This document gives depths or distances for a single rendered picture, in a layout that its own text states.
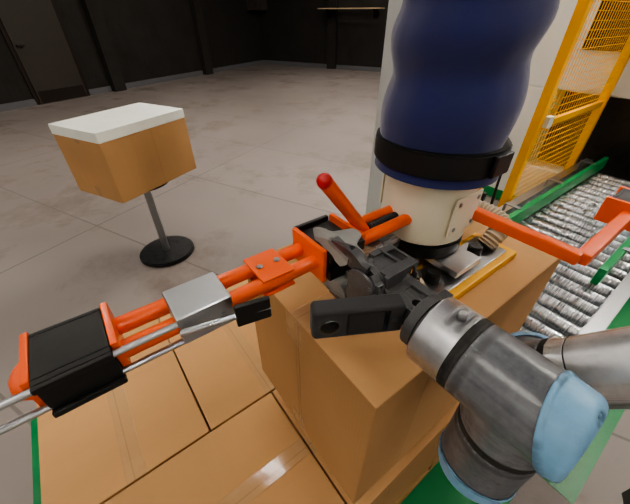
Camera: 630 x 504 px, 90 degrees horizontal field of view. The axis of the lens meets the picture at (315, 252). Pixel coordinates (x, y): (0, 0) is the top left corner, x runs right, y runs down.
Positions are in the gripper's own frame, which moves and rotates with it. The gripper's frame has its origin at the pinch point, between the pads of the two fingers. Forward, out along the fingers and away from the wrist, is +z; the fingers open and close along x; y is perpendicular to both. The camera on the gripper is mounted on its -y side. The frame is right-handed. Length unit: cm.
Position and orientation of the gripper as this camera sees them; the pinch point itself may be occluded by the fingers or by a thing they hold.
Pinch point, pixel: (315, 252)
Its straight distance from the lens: 50.1
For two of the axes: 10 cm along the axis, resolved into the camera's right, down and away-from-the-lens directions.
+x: 0.0, -8.0, -6.0
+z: -6.0, -4.8, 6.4
